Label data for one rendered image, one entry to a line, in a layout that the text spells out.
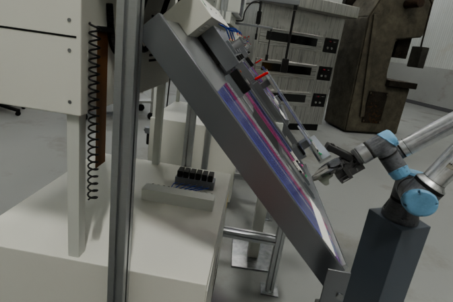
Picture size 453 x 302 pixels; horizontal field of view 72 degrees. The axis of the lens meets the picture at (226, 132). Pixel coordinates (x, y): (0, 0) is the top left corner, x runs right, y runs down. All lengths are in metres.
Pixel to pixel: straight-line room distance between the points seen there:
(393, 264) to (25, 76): 1.50
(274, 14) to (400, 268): 3.61
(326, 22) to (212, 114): 4.45
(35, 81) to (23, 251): 0.45
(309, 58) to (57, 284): 4.42
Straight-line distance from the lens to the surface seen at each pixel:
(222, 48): 0.96
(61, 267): 0.97
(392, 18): 5.75
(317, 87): 5.08
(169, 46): 0.66
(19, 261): 1.03
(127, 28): 0.65
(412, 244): 1.64
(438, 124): 1.50
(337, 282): 0.79
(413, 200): 1.39
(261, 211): 1.81
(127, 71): 0.65
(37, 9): 0.78
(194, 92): 0.65
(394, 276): 1.69
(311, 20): 4.88
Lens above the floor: 1.20
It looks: 16 degrees down
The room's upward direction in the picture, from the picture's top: 8 degrees clockwise
